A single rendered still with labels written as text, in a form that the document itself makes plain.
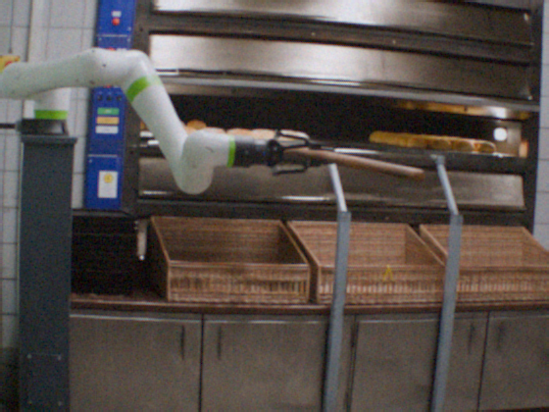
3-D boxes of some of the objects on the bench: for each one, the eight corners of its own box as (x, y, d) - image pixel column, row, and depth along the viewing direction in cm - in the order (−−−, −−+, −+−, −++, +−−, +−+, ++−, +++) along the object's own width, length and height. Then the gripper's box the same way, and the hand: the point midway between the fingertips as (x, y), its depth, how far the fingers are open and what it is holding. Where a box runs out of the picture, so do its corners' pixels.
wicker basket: (146, 282, 490) (148, 215, 488) (277, 285, 505) (281, 220, 502) (165, 302, 443) (168, 229, 441) (310, 305, 458) (315, 233, 455)
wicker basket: (412, 285, 521) (417, 223, 518) (518, 283, 535) (523, 226, 532) (452, 303, 474) (459, 235, 472) (564, 300, 488) (570, 238, 486)
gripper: (250, 123, 342) (329, 128, 348) (246, 179, 344) (326, 182, 350) (256, 124, 335) (337, 128, 341) (252, 181, 337) (334, 184, 342)
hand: (321, 155), depth 344 cm, fingers closed on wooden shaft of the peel, 3 cm apart
